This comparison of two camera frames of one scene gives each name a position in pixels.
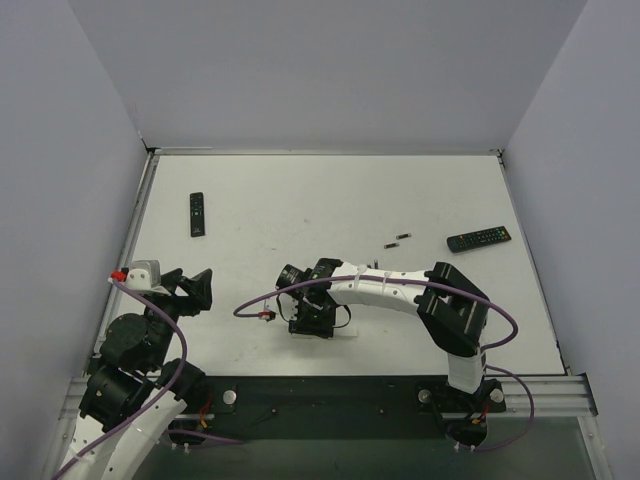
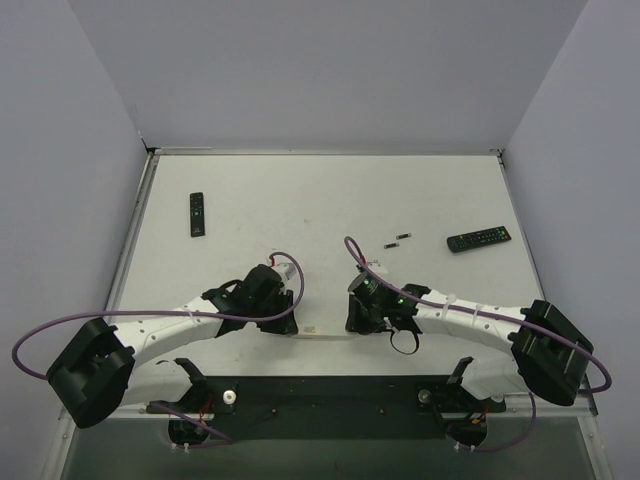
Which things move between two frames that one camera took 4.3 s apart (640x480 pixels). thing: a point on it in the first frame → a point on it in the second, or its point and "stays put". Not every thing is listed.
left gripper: [187, 293] → [286, 310]
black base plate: [257, 408] stays put
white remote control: [337, 333] stays put
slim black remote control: [197, 215] stays put
